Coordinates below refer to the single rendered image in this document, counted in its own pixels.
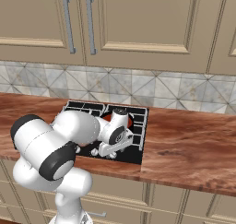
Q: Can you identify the beige wall cupboard door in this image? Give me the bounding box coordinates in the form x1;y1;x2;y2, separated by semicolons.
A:
206;0;236;77
77;0;230;76
0;0;87;66

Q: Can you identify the grey bar cupboard handle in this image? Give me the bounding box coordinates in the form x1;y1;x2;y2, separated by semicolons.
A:
85;0;98;56
62;0;77;54

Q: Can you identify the beige drawer front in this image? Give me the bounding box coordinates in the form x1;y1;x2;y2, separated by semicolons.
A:
73;171;148;211
0;159;20;187
40;192;146;224
147;183;236;224

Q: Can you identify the black hob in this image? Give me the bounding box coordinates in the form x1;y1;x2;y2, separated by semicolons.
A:
50;100;150;166

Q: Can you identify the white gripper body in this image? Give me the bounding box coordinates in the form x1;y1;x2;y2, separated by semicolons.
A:
98;134;134;158

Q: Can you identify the grey drawer handle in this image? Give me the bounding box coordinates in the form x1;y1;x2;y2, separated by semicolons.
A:
87;211;108;219

